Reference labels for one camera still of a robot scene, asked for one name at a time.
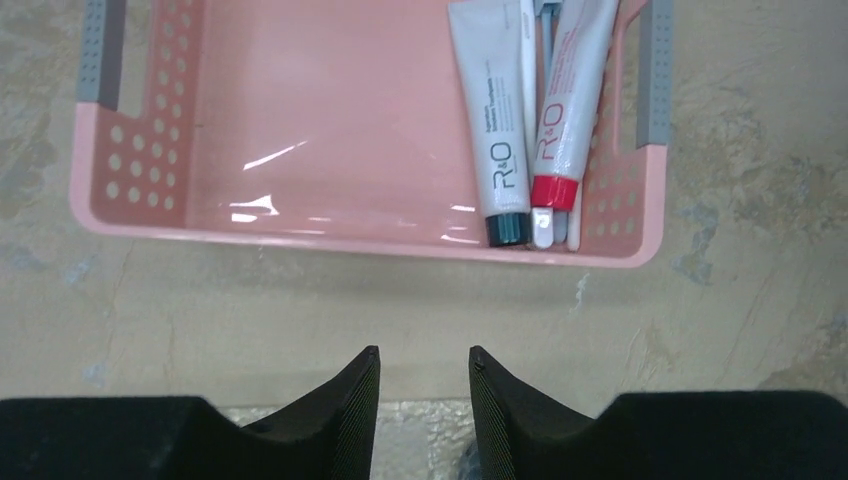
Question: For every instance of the pink plastic basket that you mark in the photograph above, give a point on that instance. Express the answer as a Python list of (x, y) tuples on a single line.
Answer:
[(340, 126)]

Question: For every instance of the white toothpaste black cap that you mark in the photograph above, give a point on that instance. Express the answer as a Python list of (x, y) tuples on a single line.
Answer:
[(486, 38)]

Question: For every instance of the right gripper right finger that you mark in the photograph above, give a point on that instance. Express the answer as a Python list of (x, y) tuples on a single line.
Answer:
[(523, 433)]

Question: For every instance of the clear textured oval tray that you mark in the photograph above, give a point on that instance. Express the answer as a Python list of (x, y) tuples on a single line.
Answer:
[(425, 439)]

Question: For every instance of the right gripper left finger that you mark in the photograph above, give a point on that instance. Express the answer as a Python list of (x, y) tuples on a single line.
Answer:
[(326, 434)]

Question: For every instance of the toothbrush white blue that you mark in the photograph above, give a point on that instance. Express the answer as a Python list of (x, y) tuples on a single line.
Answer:
[(545, 230)]

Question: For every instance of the white toothpaste red cap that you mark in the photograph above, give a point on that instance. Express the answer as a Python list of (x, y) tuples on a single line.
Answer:
[(581, 47)]

